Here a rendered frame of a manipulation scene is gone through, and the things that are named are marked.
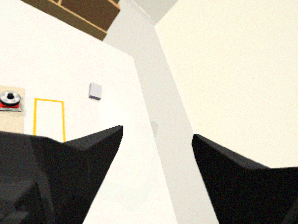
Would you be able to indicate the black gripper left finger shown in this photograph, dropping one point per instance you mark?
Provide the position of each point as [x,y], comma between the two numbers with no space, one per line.
[69,174]

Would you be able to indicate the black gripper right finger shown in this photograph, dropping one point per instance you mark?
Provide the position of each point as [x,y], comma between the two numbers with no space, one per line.
[244,191]

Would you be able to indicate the white and grey wheel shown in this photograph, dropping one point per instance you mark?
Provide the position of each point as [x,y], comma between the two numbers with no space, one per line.
[9,102]

